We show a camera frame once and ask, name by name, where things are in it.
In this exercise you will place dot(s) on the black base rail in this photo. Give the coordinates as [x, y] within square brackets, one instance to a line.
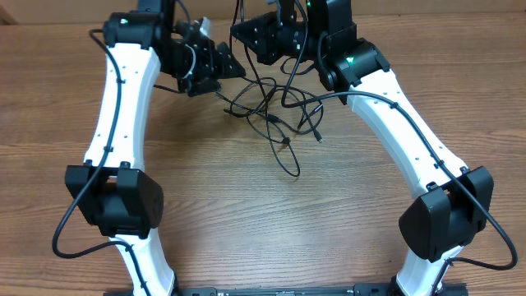
[287, 292]

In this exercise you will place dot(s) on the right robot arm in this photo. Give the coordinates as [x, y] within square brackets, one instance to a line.
[450, 201]

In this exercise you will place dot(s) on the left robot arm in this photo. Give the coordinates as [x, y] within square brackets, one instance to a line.
[110, 188]

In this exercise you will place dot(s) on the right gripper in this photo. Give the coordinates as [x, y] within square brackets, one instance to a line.
[265, 26]

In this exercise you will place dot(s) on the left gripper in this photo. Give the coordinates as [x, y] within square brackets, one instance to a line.
[213, 71]

